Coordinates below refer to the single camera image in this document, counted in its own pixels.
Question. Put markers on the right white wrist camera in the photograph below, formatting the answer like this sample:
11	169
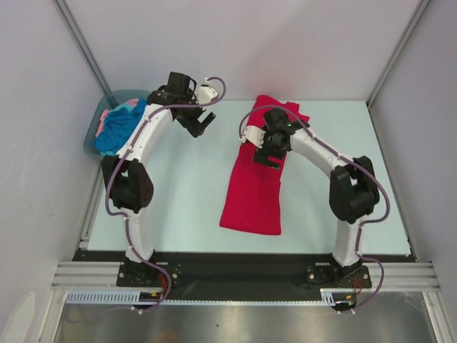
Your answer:
253	135

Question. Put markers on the pink t shirt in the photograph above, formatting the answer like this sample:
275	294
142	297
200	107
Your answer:
121	122

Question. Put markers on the slotted cable duct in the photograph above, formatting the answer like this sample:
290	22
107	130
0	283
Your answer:
305	297

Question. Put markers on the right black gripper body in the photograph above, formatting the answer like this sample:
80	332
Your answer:
266	158

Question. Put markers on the light teal t shirt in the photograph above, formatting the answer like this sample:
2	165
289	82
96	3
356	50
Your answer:
126	105

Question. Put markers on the left aluminium corner post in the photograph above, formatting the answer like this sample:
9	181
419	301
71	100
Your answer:
82	44

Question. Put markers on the aluminium front rail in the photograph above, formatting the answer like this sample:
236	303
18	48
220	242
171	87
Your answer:
392	277

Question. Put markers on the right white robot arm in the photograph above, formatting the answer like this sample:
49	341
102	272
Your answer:
353	191

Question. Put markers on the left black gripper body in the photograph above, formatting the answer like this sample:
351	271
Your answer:
188	120

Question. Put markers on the translucent blue plastic basket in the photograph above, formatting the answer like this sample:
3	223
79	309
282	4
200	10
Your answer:
108	101

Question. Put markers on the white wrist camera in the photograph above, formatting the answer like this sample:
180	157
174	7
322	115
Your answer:
253	135
206	94

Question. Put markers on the red t shirt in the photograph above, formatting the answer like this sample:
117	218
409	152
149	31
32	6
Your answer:
253	198

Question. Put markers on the right aluminium corner post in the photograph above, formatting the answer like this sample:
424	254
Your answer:
407	34

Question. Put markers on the aluminium corner post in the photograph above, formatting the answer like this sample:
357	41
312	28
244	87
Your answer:
407	34
82	44

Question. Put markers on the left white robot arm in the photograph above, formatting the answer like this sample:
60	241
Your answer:
128	186

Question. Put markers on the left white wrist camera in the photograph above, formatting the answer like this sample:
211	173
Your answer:
206	94

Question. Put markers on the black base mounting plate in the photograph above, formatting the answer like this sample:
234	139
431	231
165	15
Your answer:
160	259

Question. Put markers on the blue t shirt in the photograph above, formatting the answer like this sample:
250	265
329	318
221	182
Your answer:
108	143

